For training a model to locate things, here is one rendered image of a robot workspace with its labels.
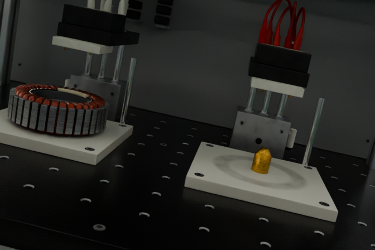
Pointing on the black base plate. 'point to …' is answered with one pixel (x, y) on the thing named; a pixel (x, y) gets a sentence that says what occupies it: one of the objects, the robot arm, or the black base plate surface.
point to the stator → (57, 110)
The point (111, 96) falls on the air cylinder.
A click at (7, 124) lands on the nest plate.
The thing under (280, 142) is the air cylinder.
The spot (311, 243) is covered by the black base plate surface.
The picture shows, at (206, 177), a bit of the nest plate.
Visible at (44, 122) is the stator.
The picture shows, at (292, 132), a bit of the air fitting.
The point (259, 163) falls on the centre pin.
